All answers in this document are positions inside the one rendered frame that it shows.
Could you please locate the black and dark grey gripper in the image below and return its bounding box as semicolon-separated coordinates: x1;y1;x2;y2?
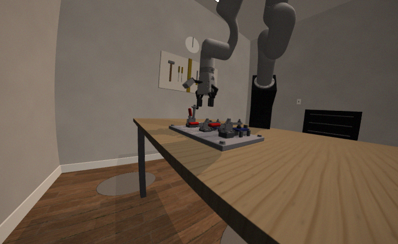
195;72;218;107

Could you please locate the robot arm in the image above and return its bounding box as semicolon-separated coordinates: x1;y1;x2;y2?
199;0;296;89

